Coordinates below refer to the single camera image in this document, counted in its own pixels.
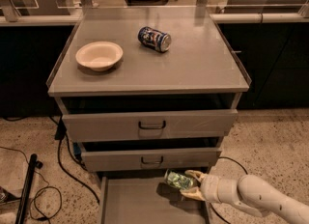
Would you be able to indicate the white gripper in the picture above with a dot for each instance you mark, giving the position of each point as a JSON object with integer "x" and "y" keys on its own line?
{"x": 212, "y": 186}

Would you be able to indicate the crushed green can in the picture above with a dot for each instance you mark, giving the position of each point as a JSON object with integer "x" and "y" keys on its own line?
{"x": 178, "y": 180}

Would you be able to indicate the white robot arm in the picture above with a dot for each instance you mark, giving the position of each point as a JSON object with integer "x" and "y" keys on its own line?
{"x": 249, "y": 194}

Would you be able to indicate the grey middle drawer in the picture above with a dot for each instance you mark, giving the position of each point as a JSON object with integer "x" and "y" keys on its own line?
{"x": 149, "y": 154}

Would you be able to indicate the grey drawer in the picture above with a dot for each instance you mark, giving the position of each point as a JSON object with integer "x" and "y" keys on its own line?
{"x": 124, "y": 118}
{"x": 149, "y": 154}
{"x": 142, "y": 197}

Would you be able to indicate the grey top drawer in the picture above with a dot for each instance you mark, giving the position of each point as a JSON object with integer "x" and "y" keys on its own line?
{"x": 124, "y": 118}

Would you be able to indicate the grey bottom drawer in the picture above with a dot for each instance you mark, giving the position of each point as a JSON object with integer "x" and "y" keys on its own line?
{"x": 142, "y": 197}

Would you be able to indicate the grey drawer cabinet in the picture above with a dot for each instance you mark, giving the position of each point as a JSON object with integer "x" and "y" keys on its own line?
{"x": 198, "y": 62}

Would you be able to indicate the blue soda can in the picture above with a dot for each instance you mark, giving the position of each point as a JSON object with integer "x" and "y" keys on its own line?
{"x": 154, "y": 39}

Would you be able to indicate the white bowl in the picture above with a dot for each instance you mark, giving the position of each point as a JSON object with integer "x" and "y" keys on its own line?
{"x": 99, "y": 56}

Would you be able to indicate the black pole on floor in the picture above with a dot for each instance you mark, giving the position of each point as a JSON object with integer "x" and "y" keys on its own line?
{"x": 22, "y": 208}

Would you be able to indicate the white rail pipe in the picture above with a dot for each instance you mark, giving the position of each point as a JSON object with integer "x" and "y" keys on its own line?
{"x": 259, "y": 18}

